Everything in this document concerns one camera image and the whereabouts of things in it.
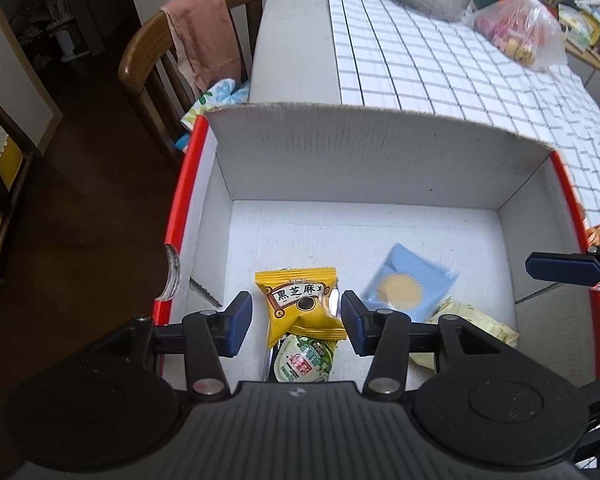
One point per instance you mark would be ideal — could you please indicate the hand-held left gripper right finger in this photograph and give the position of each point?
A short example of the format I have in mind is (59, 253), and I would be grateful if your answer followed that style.
(355, 325)

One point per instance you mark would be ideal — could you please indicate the grey drawer cabinet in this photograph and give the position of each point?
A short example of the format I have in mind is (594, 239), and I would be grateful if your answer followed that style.
(595, 75)

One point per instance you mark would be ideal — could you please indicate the red cardboard box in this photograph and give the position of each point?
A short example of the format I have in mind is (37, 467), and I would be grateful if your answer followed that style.
(355, 170)

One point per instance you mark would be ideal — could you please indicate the green label snack packet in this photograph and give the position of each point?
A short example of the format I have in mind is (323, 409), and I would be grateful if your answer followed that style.
(305, 360)

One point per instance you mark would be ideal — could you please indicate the pale yellow snack packet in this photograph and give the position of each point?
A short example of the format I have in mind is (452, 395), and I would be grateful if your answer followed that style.
(480, 325)

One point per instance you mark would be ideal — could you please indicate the floral blue cloth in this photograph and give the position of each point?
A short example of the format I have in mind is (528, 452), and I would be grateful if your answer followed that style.
(215, 97)

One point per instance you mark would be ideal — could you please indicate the white checkered tablecloth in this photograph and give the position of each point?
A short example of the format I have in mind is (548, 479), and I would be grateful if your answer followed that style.
(430, 60)

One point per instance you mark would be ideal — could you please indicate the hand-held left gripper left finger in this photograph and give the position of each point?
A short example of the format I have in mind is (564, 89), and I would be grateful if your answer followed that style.
(237, 325)

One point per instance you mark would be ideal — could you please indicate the yellow cushioned chair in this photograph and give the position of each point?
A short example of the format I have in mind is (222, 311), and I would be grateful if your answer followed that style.
(0, 170)

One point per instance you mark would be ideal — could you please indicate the light blue snack packet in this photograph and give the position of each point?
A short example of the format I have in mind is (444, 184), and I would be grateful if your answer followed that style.
(405, 285)

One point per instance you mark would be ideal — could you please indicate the plastic bag of red snacks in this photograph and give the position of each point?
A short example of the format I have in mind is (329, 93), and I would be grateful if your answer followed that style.
(525, 30)

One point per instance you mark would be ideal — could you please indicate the dark bookshelf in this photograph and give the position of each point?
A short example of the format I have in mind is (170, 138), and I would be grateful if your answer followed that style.
(40, 0)

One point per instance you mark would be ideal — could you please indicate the wooden chair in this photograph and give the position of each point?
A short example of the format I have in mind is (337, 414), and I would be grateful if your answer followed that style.
(145, 55)

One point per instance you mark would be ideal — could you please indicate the pink towel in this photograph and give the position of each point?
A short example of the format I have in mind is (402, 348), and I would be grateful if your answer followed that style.
(205, 35)

